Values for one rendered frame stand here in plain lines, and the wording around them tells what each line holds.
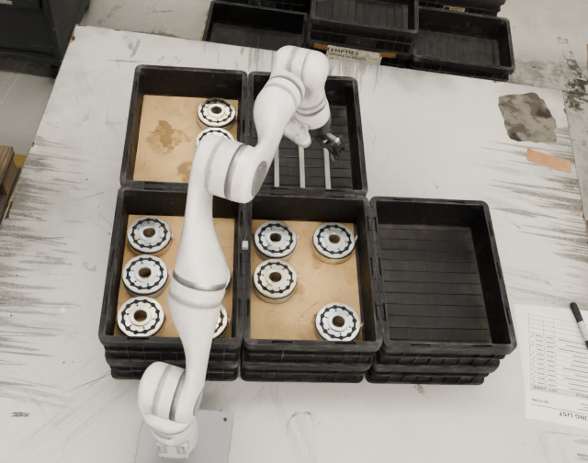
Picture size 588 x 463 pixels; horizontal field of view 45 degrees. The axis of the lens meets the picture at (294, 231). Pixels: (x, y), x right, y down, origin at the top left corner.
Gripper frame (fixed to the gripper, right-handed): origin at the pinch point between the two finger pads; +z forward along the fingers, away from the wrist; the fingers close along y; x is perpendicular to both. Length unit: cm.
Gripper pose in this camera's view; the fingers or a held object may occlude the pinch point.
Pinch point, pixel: (319, 145)
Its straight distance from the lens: 162.2
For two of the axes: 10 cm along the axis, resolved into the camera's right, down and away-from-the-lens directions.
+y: -7.4, -5.8, 3.4
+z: 1.5, 3.6, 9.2
